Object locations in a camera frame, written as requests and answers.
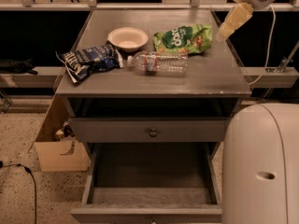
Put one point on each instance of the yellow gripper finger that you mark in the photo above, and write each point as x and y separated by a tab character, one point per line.
236	17

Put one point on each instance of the green rice chip bag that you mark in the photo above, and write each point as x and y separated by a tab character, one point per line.
192	39

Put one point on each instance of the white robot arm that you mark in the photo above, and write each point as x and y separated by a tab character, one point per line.
260	166

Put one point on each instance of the grey wooden drawer cabinet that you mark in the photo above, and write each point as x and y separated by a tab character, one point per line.
211	89

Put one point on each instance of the blue chip bag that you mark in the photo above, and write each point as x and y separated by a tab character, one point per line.
81	63

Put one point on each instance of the closed grey top drawer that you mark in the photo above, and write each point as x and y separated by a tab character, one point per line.
101	130

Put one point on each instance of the open grey middle drawer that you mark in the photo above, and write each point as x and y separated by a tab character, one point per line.
162	183

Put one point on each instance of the clear plastic water bottle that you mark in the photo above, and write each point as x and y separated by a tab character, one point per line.
163	64

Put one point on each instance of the white paper bowl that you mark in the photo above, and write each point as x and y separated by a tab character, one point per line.
128	39

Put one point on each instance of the cardboard box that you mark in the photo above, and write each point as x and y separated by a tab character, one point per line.
58	150

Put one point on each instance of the black object on ledge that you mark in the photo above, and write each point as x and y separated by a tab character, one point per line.
17	67

